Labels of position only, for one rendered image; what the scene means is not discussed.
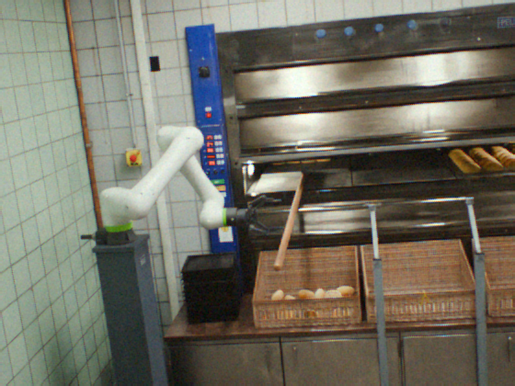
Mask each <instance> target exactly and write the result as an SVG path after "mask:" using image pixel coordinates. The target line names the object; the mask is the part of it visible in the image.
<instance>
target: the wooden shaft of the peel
mask: <svg viewBox="0 0 515 386"><path fill-rule="evenodd" d="M305 178H306V174H302V177H301V179H300V182H299V186H298V188H297V190H296V193H295V197H294V199H293V205H292V209H291V213H290V215H289V218H288V220H287V224H286V226H285V229H284V235H283V237H282V240H281V243H280V248H279V251H278V253H277V256H276V259H275V265H274V269H275V271H280V270H281V268H282V264H283V261H284V255H285V251H286V249H287V245H288V242H289V240H290V236H291V232H292V227H293V221H294V218H295V215H296V211H297V208H298V206H299V202H300V198H301V195H302V193H303V184H304V180H305Z"/></svg>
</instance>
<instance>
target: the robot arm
mask: <svg viewBox="0 0 515 386"><path fill-rule="evenodd" d="M156 142H157V144H158V145H159V147H160V149H161V151H162V152H163V153H164V154H163V155H162V157H161V158H160V160H159V162H157V163H156V164H155V165H154V167H153V168H152V170H151V171H149V172H148V174H147V175H146V176H145V177H144V178H143V179H142V180H141V181H140V182H139V183H138V184H137V185H136V186H135V187H134V188H132V189H127V188H123V187H113V188H107V189H104V190H103V191H101V195H100V198H101V210H102V215H103V222H104V225H105V227H106V228H100V229H99V230H97V231H95V232H93V234H82V235H81V236H80V238H81V239H87V240H93V241H96V245H101V244H106V245H109V246H117V245H124V244H129V243H132V242H135V240H136V241H137V235H136V234H135V232H134V229H133V226H132V224H133V221H139V220H142V219H143V218H144V217H145V216H146V215H147V214H149V212H150V211H151V209H152V206H154V204H155V202H156V200H157V199H158V197H160V194H161V193H162V191H163V190H164V188H166V186H167V185H168V182H169V181H170V180H171V179H172V178H173V177H174V176H175V175H176V173H177V171H179V172H180V173H181V174H182V175H183V176H184V177H185V178H186V179H187V180H188V182H189V183H190V184H191V186H192V187H193V188H194V189H195V192H196V193H197V195H198V196H199V198H200V199H201V201H202V203H203V208H202V211H201V214H200V223H201V225H202V226H203V227H204V228H205V229H207V230H213V229H217V228H221V227H231V226H239V224H250V228H249V230H250V231H256V232H258V233H264V234H265V235H269V233H270V232H276V230H281V229H284V226H272V227H269V228H268V227H267V226H266V225H265V224H262V223H261V222H259V221H258V212H257V210H258V208H259V207H260V206H262V205H263V204H264V203H265V202H266V201H267V203H274V202H281V199H274V198H267V197H266V195H263V196H261V197H260V198H257V199H255V200H253V201H251V202H248V203H247V206H248V209H238V208H225V209H223V205H224V198H223V196H222V194H221V193H220V192H219V191H218V190H217V189H216V188H215V187H214V186H213V185H212V182H211V181H210V179H208V178H207V177H206V175H205V174H204V171H203V170H202V169H201V167H200V165H199V163H198V162H197V160H196V158H195V155H194V154H195V153H196V152H197V151H199V150H200V148H201V147H202V145H203V143H204V139H203V135H202V134H201V132H200V131H199V130H198V129H196V128H195V127H170V126H167V127H162V128H161V129H160V131H159V132H158V133H157V135H156ZM261 199H264V200H262V201H261V202H260V203H259V204H258V205H257V206H256V207H255V208H254V209H252V208H250V206H252V205H254V204H255V203H257V202H258V201H260V200H261ZM254 223H255V224H257V225H259V226H260V227H261V228H263V229H264V230H266V231H263V230H261V229H259V228H258V227H255V226H254V225H253V224H254Z"/></svg>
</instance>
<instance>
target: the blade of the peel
mask: <svg viewBox="0 0 515 386"><path fill-rule="evenodd" d="M302 171H307V175H308V176H313V175H325V174H337V173H347V172H348V171H349V162H335V163H323V164H312V165H291V166H280V167H268V168H267V170H266V171H264V173H263V174H262V175H261V178H262V179H268V178H280V177H292V176H302Z"/></svg>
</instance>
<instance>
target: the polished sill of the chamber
mask: <svg viewBox="0 0 515 386"><path fill-rule="evenodd" d="M507 184H515V175H505V176H483V177H472V178H460V179H437V180H425V181H414V182H402V183H390V184H379V185H367V186H355V187H332V188H308V189H303V193H302V195H301V199H305V198H329V197H341V196H353V195H365V194H377V193H389V192H401V191H413V190H425V189H437V188H461V187H483V186H496V185H507ZM296 190H297V189H296ZM296 190H284V191H273V192H261V193H249V194H246V202H251V201H253V200H255V199H257V198H260V197H261V196H263V195H266V197H267V198H274V199H294V197H295V193H296Z"/></svg>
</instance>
